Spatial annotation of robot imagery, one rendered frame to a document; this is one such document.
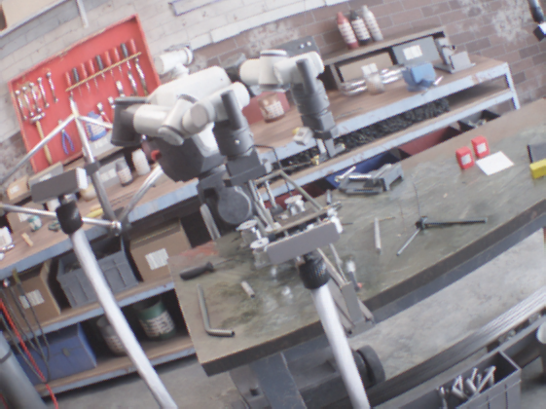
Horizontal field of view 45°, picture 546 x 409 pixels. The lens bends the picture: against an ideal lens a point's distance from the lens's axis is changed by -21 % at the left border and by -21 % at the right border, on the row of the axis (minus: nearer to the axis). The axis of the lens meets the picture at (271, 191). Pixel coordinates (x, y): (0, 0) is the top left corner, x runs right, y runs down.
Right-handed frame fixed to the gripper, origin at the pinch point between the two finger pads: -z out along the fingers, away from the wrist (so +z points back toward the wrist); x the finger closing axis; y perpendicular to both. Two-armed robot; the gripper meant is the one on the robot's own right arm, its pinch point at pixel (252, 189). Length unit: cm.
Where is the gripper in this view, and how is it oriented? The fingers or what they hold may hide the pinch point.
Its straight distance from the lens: 201.3
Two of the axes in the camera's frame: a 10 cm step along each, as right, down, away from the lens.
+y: 1.9, 2.6, -9.5
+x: -9.2, 3.7, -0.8
